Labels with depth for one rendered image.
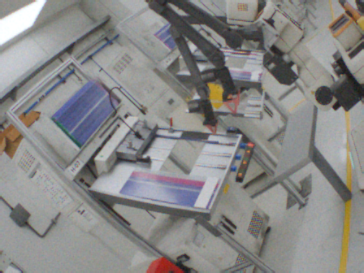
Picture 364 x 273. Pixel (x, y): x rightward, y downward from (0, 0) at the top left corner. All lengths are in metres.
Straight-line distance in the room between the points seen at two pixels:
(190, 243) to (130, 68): 1.77
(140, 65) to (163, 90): 0.30
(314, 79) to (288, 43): 0.21
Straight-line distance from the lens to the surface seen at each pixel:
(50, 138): 2.34
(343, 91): 1.83
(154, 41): 3.38
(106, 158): 2.32
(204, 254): 2.29
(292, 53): 1.89
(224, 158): 2.32
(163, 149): 2.45
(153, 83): 3.43
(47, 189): 2.51
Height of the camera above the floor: 1.39
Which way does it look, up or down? 10 degrees down
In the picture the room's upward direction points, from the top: 47 degrees counter-clockwise
